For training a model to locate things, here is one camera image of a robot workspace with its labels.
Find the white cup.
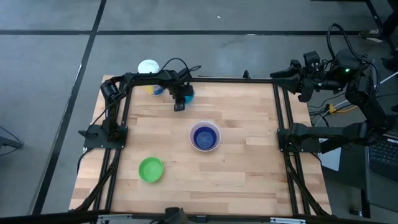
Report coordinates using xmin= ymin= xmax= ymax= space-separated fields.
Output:
xmin=137 ymin=58 xmax=166 ymax=98

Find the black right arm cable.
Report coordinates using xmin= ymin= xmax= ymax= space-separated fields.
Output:
xmin=326 ymin=22 xmax=382 ymax=95

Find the black crossbar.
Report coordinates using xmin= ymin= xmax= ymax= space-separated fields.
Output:
xmin=0 ymin=210 xmax=398 ymax=224

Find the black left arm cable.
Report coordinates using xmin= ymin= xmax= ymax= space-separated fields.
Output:
xmin=159 ymin=57 xmax=202 ymax=75

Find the person's shoe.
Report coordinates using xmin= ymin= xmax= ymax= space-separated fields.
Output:
xmin=358 ymin=28 xmax=384 ymax=43

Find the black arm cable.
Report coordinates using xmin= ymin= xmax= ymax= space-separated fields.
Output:
xmin=326 ymin=22 xmax=382 ymax=95
xmin=159 ymin=57 xmax=202 ymax=75

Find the grey floor stand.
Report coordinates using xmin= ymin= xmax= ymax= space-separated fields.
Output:
xmin=0 ymin=125 xmax=25 ymax=157

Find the white floor cable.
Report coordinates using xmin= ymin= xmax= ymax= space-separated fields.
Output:
xmin=341 ymin=71 xmax=398 ymax=107

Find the yellow floor cable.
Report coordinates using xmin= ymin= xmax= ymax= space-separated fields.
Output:
xmin=327 ymin=103 xmax=359 ymax=114

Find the white plastic bowl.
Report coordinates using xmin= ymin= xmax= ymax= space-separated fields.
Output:
xmin=188 ymin=120 xmax=222 ymax=152

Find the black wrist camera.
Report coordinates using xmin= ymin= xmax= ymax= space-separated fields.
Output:
xmin=177 ymin=67 xmax=195 ymax=83
xmin=303 ymin=50 xmax=322 ymax=68

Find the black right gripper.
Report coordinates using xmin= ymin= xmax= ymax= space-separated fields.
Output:
xmin=269 ymin=59 xmax=336 ymax=103

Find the green plastic bowl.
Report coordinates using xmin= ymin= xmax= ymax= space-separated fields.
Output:
xmin=138 ymin=156 xmax=165 ymax=184

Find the dark laptop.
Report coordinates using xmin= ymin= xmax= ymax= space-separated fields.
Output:
xmin=364 ymin=131 xmax=398 ymax=185

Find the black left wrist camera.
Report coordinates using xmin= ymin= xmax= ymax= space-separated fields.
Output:
xmin=177 ymin=67 xmax=195 ymax=83

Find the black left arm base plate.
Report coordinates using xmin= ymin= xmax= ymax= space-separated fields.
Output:
xmin=83 ymin=124 xmax=129 ymax=149

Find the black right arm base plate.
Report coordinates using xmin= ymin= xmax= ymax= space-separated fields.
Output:
xmin=276 ymin=127 xmax=322 ymax=154

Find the white paper sheet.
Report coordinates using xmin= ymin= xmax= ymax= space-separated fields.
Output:
xmin=319 ymin=151 xmax=342 ymax=172

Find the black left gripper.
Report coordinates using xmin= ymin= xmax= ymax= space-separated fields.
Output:
xmin=169 ymin=80 xmax=195 ymax=113

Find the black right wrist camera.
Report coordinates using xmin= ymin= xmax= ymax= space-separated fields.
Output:
xmin=303 ymin=50 xmax=322 ymax=68

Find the black table rail frame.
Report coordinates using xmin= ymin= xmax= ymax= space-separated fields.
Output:
xmin=70 ymin=70 xmax=332 ymax=218

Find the cyan plastic bowl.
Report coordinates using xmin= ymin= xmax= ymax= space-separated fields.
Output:
xmin=183 ymin=88 xmax=197 ymax=105

